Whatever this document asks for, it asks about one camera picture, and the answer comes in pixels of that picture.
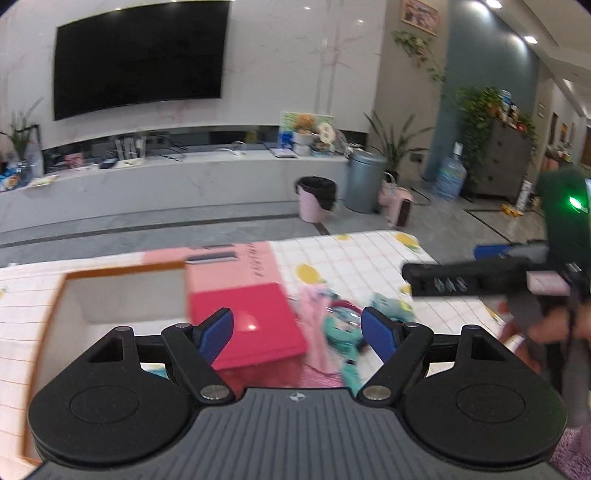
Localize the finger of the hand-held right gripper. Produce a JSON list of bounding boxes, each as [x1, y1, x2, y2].
[[401, 257, 532, 299], [473, 243, 514, 262]]

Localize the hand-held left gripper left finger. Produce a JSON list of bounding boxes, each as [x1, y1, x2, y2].
[[88, 308, 234, 403]]

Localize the long leaf floor plant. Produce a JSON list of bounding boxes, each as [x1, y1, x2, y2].
[[364, 110, 431, 186]]

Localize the purple fluffy rug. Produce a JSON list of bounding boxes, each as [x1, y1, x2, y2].
[[549, 425, 591, 480]]

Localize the black cables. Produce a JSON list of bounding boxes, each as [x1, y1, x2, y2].
[[148, 131, 190, 162]]

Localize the green potted plant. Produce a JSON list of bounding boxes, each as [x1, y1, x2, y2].
[[0, 97, 45, 182]]

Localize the person's right hand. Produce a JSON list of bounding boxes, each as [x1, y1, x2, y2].
[[498, 295, 576, 346]]

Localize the colourful snack bags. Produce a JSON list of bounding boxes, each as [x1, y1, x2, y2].
[[0, 161, 24, 192]]

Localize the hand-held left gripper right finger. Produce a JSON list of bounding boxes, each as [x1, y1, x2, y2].
[[357, 305, 505, 403]]

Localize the teal plush toy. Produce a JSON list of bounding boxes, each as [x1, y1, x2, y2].
[[323, 292, 417, 366]]

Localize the white marble television console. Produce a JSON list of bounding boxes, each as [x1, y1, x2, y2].
[[0, 151, 350, 234]]

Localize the white router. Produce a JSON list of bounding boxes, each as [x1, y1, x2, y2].
[[115, 136, 149, 167]]

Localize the hanging vine plant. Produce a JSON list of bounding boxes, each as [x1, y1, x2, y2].
[[392, 30, 447, 85]]

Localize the large leafy plant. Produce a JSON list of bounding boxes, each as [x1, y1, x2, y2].
[[454, 86, 540, 186]]

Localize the pink cardboard box lid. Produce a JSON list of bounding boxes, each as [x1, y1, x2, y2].
[[141, 242, 283, 297]]

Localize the silver pedal trash can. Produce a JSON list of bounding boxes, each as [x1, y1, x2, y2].
[[345, 151, 389, 214]]

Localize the black wall television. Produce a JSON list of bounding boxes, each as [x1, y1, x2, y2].
[[53, 0, 230, 122]]

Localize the pink soft cloth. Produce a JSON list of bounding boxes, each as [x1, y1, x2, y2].
[[294, 281, 346, 387]]

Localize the blue water jug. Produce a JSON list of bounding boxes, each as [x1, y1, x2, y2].
[[431, 142, 467, 201]]

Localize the grey drawer cabinet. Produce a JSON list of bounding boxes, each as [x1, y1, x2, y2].
[[473, 117, 533, 204]]

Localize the pink storage box red lid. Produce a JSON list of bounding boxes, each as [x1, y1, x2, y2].
[[187, 282, 308, 388]]

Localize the pink trash bin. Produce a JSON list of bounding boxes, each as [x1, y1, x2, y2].
[[296, 176, 337, 223]]

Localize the lemon print checked tablecloth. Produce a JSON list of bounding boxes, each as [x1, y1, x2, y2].
[[0, 230, 532, 416]]

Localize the orange and white cardboard box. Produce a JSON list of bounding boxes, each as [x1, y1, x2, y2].
[[18, 261, 191, 467]]

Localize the pink space heater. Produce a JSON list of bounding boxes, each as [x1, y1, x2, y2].
[[378, 177, 415, 230]]

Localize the framed wall picture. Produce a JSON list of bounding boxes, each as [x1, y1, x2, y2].
[[399, 0, 440, 37]]

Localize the green picture card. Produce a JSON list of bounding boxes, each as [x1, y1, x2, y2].
[[280, 111, 336, 151]]

